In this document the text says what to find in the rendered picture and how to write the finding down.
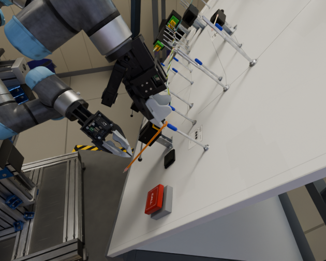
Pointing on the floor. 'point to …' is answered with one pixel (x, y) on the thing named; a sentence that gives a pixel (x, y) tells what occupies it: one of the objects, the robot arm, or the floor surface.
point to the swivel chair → (135, 6)
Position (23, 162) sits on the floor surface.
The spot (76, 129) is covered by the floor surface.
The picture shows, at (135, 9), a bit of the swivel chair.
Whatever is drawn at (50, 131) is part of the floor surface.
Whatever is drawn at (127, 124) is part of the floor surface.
